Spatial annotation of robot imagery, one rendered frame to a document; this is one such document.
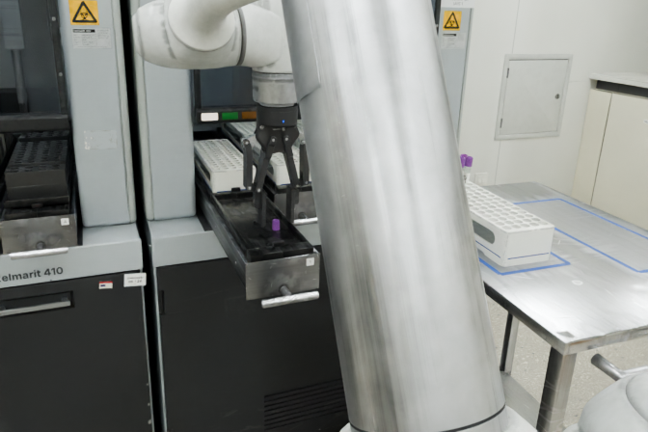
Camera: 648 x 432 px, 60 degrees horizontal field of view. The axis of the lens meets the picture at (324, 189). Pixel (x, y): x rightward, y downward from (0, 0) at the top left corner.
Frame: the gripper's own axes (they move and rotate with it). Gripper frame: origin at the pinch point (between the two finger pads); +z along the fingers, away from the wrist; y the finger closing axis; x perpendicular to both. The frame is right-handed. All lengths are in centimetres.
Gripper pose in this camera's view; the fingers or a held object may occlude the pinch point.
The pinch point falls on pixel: (276, 206)
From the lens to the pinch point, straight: 109.7
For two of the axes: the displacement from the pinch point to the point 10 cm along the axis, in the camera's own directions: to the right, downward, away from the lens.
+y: -9.3, 0.9, -3.7
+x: 3.8, 3.2, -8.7
